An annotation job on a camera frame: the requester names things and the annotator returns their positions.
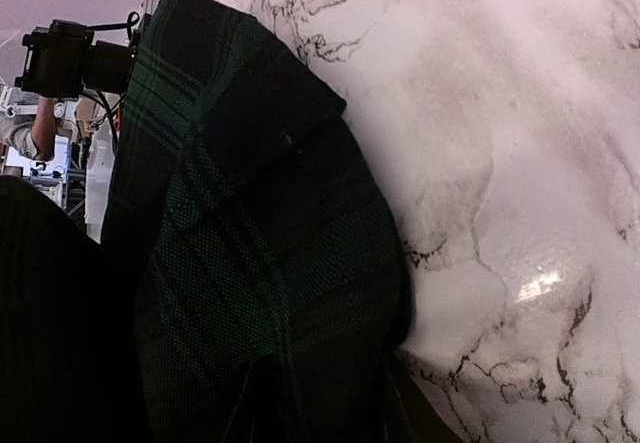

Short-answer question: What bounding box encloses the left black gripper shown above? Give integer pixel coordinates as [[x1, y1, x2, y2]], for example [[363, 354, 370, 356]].
[[82, 41, 136, 94]]

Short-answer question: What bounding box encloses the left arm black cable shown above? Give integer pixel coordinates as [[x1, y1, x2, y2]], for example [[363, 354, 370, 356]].
[[87, 10, 141, 34]]

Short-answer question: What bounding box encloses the background person forearm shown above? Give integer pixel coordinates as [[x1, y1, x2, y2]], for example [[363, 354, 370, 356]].
[[1, 97, 57, 161]]

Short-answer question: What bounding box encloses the green plaid skirt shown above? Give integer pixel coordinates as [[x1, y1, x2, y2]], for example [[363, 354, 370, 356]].
[[1, 0, 413, 442]]

